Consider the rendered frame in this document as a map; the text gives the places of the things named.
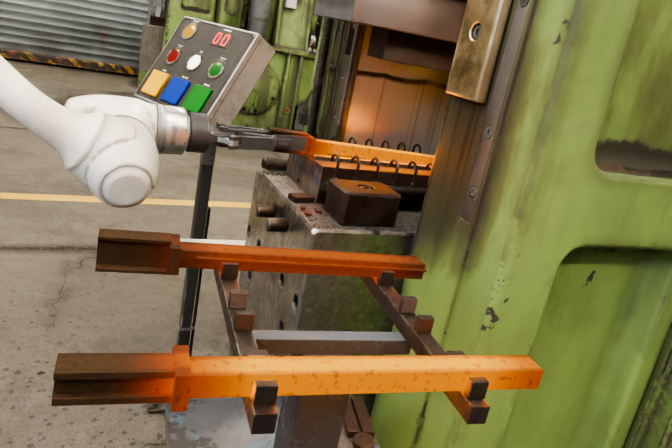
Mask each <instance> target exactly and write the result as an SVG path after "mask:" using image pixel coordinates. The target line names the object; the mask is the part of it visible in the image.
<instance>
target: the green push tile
mask: <svg viewBox="0 0 672 448"><path fill-rule="evenodd" d="M213 92H214V91H213V90H212V89H209V88H206V87H203V86H201V85H198V84H195V85H194V86H193V88H192V90H191V91H190V93H189V94H188V96H187V98H186V99H185V101H184V102H183V104H182V105H181V107H184V108H185V109H186V110H187V111H189V112H195V113H200V112H201V111H202V109H203V108H204V106H205V104H206V103H207V101H208V100H209V98H210V96H211V95H212V93H213Z"/></svg>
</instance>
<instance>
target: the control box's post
mask: <svg viewBox="0 0 672 448"><path fill-rule="evenodd" d="M216 147H217V145H216V144H213V143H210V144H209V146H208V149H207V151H206V152H205V153H201V154H200V166H199V173H198V181H197V189H196V196H195V204H194V212H193V219H192V227H191V235H190V239H204V231H205V224H206V217H207V209H208V202H209V195H210V188H211V180H212V173H213V166H214V162H215V155H216ZM198 275H199V269H197V268H186V273H185V280H184V288H183V296H182V303H181V311H180V319H179V325H180V328H191V326H192V318H193V311H194V304H195V297H196V289H197V282H198ZM190 333H191V331H179V330H178V334H177V342H176V345H188V348H189V340H190Z"/></svg>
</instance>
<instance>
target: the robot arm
mask: <svg viewBox="0 0 672 448"><path fill-rule="evenodd" d="M0 107H1V108H2V109H3V110H4V111H5V112H7V113H8V114H9V115H10V116H12V117H13V118H14V119H15V120H17V121H18V122H19V123H20V124H22V125H23V126H24V127H26V128H27V129H29V130H30V131H31V132H33V133H34V134H36V135H37V136H39V137H40V138H41V139H43V140H44V141H46V142H47V143H49V144H50V145H51V146H53V147H54V148H55V149H56V150H57V151H58V152H59V153H60V155H61V157H62V159H63V163H64V167H65V168H66V169H67V170H69V171H70V172H71V173H72V174H74V175H75V176H76V177H77V178H78V179H79V180H80V181H81V182H82V183H83V184H84V185H85V186H86V187H87V188H88V189H90V191H91V192H92V194H93V195H94V196H95V197H96V198H98V199H99V200H100V201H102V202H103V203H105V204H107V205H109V206H112V207H116V208H129V207H133V206H136V205H138V204H140V203H142V202H143V201H144V200H145V199H146V198H147V196H148V195H149V194H150V193H151V191H152V190H153V188H155V186H156V185H157V182H158V178H159V172H160V162H159V154H170V155H172V154H174V155H182V154H183V153H184V151H186V152H195V153H205V152H206V151H207V149H208V146H209V144H210V143H213V144H216V145H217V146H218V147H228V149H229V150H238V149H243V150H268V151H271V152H274V149H281V150H292V151H303V152H305V150H306V144H307V137H303V136H295V135H285V134H275V133H274V135H268V127H267V131H265V129H263V128H254V127H246V126H239V125H232V124H226V123H221V122H216V125H211V122H210V117H209V116H208V115H207V114H205V113H195V112H188V113H187V110H186V109H185V108H184V107H175V106H166V105H161V104H159V105H156V104H151V103H148V102H145V101H142V100H140V99H136V98H131V97H124V96H116V95H100V94H96V95H84V96H77V97H73V98H69V99H68V100H67V101H66V103H65V105H64V106H62V105H61V104H59V103H57V102H55V101H54V100H52V99H51V98H49V97H48V96H46V95H45V94H44V93H42V92H41V91H40V90H38V89H37V88H36V87H35V86H34V85H32V84H31V83H30V82H29V81H28V80H27V79H26V78H24V77H23V76H22V75H21V74H20V73H19V72H18V71H17V70H16V69H15V68H14V67H13V66H11V65H10V64H9V63H8V62H7V61H6V60H5V59H4V58H3V57H2V56H1V55H0Z"/></svg>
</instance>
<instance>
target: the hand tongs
mask: <svg viewBox="0 0 672 448"><path fill-rule="evenodd" d="M343 425H344V429H345V432H346V436H347V438H353V442H352V445H353V447H354V448H374V446H375V440H374V435H375V430H374V427H373V425H372V422H371V419H370V416H369V413H368V411H367V408H366V405H365V402H364V400H363V397H358V396H352V397H351V401H350V398H349V400H348V404H347V409H346V413H345V417H344V422H343Z"/></svg>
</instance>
